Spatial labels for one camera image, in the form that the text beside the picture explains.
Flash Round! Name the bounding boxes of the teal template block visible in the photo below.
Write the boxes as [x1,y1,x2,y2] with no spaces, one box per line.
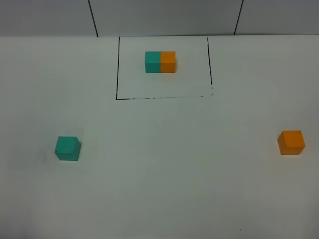
[145,51,161,73]

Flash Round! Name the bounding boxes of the orange template block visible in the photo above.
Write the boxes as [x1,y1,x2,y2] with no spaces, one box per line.
[160,51,176,73]

